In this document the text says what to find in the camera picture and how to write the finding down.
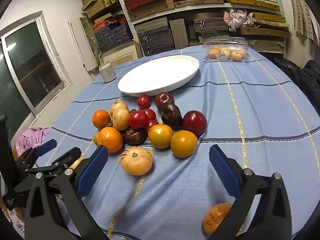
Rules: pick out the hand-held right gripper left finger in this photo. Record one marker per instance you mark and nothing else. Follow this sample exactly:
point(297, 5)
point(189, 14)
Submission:
point(91, 172)

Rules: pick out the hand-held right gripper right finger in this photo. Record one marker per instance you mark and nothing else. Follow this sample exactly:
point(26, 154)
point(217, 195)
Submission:
point(225, 172)

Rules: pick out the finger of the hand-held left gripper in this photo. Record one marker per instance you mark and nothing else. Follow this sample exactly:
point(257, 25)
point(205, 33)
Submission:
point(46, 147)
point(66, 158)

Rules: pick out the small brown kiwi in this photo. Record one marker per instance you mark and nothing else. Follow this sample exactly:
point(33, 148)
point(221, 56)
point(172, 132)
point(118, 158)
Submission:
point(96, 138)

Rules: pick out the orange mandarin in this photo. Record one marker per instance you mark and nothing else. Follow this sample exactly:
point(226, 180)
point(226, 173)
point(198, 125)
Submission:
point(110, 138)
point(100, 119)

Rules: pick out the speckled orange persimmon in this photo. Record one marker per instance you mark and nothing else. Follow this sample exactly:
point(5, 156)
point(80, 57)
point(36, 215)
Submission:
point(215, 218)

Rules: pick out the yellow orange citrus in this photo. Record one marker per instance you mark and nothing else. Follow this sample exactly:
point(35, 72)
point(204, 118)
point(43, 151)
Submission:
point(183, 143)
point(160, 136)

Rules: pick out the large dark red plum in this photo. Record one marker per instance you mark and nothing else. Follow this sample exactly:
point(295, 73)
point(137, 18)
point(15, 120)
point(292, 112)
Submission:
point(194, 123)

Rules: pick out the red tomato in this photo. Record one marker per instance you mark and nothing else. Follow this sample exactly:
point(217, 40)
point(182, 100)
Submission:
point(150, 125)
point(137, 119)
point(143, 101)
point(150, 113)

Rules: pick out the dark purple mangosteen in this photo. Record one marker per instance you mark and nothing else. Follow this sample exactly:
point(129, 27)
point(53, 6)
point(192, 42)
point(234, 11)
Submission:
point(171, 117)

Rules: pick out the small dark red plum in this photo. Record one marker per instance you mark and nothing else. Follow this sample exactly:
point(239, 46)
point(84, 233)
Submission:
point(163, 100)

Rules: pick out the white oval plate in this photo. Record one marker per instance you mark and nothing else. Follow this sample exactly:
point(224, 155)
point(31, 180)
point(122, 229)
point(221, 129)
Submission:
point(160, 72)

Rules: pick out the person's left forearm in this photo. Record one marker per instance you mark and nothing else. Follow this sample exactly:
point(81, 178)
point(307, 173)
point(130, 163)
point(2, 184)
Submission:
point(17, 226)

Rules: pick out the purple pink cloth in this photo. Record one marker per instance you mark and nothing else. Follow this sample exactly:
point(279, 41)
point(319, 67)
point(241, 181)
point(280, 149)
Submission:
point(30, 137)

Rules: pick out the blue striped tablecloth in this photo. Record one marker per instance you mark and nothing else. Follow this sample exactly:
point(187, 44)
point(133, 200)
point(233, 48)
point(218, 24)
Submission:
point(250, 105)

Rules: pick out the white framed window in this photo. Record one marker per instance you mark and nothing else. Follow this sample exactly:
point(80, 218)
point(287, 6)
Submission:
point(32, 55)

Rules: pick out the grey tin can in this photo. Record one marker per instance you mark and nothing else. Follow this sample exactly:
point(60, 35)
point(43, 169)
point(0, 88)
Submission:
point(107, 73)

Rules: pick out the beige framed box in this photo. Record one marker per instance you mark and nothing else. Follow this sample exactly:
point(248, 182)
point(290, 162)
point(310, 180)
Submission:
point(120, 55)

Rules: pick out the cluster of small pale persimmons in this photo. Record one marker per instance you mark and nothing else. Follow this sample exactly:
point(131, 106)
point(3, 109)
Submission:
point(236, 55)

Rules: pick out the grey marbled board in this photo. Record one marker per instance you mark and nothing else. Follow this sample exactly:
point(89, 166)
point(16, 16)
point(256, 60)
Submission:
point(88, 35)

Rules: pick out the black bag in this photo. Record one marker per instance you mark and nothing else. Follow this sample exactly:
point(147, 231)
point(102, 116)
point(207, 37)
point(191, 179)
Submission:
point(307, 80)

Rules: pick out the stack of blue red boxes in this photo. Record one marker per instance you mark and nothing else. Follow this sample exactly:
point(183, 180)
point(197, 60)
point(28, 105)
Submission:
point(112, 36)

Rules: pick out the clear plastic clamshell box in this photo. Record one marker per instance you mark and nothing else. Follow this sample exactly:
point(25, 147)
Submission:
point(225, 42)

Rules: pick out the stack of dark brown boxes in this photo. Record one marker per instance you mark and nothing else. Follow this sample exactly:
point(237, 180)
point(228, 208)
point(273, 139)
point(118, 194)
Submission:
point(210, 27)

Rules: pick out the brown studded upright box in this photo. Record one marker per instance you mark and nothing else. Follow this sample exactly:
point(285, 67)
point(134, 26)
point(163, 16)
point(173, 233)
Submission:
point(178, 33)

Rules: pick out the stack of dark grey boxes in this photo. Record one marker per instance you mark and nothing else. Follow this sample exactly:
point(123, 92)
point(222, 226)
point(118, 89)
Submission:
point(155, 40)

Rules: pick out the stack of brown flat boxes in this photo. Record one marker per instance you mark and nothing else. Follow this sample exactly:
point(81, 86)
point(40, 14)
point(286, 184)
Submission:
point(267, 30)

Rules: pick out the stack of woven straw boxes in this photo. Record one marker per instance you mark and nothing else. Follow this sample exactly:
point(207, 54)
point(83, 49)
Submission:
point(97, 5)

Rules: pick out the pink floral cloth bundle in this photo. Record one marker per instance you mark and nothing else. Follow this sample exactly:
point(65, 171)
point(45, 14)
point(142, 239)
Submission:
point(237, 18)

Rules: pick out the stack of olive flat boxes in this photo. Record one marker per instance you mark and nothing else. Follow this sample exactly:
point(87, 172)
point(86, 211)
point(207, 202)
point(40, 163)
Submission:
point(150, 11)

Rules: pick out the white metal shelf rack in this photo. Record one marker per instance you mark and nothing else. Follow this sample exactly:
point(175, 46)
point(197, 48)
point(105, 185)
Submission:
point(190, 7)

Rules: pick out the beige patterned hanging fabric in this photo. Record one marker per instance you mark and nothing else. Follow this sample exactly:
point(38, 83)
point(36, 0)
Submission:
point(300, 12)

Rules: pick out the white wall trunking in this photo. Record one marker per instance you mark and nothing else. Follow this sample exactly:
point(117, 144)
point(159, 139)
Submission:
point(75, 42)

